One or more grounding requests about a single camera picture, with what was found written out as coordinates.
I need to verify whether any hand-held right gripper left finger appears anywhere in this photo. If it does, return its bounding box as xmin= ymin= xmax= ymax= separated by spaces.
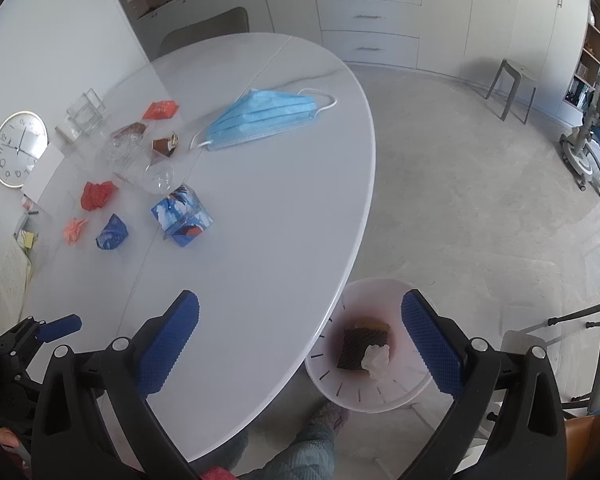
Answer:
xmin=31 ymin=290 xmax=216 ymax=480

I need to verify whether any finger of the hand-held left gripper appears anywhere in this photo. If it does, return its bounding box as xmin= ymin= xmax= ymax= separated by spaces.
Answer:
xmin=0 ymin=314 xmax=83 ymax=361

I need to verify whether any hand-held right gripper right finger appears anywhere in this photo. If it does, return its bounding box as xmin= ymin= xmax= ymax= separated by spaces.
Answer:
xmin=395 ymin=289 xmax=567 ymax=480

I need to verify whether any white round bin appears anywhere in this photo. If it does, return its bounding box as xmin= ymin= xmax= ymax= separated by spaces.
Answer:
xmin=304 ymin=276 xmax=433 ymax=413

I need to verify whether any blue wrapper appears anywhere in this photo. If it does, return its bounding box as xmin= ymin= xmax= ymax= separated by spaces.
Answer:
xmin=96 ymin=213 xmax=130 ymax=251

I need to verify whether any blue printed carton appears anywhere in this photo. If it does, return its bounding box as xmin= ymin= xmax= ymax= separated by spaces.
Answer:
xmin=151 ymin=185 xmax=214 ymax=249

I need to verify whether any red paper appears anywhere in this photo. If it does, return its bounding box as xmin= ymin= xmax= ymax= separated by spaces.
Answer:
xmin=80 ymin=181 xmax=119 ymax=211

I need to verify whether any clear plastic bottle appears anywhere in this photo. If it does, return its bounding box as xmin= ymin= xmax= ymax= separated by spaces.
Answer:
xmin=104 ymin=132 xmax=175 ymax=195

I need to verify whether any small brown torn wrapper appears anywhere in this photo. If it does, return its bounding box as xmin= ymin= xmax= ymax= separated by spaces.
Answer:
xmin=151 ymin=131 xmax=179 ymax=156

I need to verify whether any brown foil wrapper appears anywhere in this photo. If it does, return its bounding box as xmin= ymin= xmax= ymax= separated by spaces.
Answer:
xmin=111 ymin=122 xmax=148 ymax=143

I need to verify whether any white crumpled tissue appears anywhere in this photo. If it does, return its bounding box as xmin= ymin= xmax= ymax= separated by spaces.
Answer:
xmin=361 ymin=345 xmax=392 ymax=380

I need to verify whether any white plastic stool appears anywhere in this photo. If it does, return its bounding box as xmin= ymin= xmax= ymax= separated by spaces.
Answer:
xmin=375 ymin=389 xmax=506 ymax=466

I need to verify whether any white paper sheet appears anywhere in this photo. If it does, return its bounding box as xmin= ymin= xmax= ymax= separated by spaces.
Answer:
xmin=0 ymin=237 xmax=33 ymax=320

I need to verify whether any yellow scouring sponge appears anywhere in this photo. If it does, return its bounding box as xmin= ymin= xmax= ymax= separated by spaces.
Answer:
xmin=336 ymin=316 xmax=392 ymax=372

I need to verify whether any grey knitted slipper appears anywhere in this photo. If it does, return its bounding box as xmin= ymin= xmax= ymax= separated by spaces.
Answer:
xmin=307 ymin=400 xmax=352 ymax=433

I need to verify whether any white card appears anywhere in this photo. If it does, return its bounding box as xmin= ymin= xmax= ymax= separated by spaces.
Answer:
xmin=21 ymin=142 xmax=66 ymax=201

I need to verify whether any person's right leg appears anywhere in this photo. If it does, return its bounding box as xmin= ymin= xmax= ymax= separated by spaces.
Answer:
xmin=237 ymin=425 xmax=338 ymax=480

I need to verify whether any orange chair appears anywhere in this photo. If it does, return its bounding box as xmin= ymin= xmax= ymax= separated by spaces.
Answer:
xmin=562 ymin=400 xmax=600 ymax=480

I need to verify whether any clear acrylic holder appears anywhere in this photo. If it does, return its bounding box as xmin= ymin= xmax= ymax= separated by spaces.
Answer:
xmin=55 ymin=88 xmax=106 ymax=140

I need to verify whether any red snack packet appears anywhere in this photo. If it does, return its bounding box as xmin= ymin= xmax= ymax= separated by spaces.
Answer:
xmin=142 ymin=100 xmax=180 ymax=121

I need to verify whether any blue face mask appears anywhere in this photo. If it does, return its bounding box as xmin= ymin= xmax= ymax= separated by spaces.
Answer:
xmin=189 ymin=88 xmax=338 ymax=152

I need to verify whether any teal grey study chair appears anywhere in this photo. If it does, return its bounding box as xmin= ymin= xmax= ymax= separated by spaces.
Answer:
xmin=560 ymin=67 xmax=600 ymax=198

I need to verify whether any grey plastic stool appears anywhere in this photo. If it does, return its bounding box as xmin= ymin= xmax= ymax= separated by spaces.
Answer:
xmin=485 ymin=58 xmax=537 ymax=124

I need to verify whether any wooden bookshelf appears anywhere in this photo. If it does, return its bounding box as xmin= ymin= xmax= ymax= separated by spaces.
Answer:
xmin=562 ymin=10 xmax=600 ymax=111

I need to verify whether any white drawer cabinet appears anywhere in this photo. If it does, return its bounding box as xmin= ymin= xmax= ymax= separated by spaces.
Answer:
xmin=310 ymin=0 xmax=473 ymax=72

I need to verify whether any white tall cupboard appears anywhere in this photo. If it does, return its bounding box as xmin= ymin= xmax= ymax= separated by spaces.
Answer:
xmin=472 ymin=0 xmax=593 ymax=92

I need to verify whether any round white wall clock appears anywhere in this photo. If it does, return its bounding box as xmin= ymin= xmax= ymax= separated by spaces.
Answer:
xmin=0 ymin=111 xmax=49 ymax=189

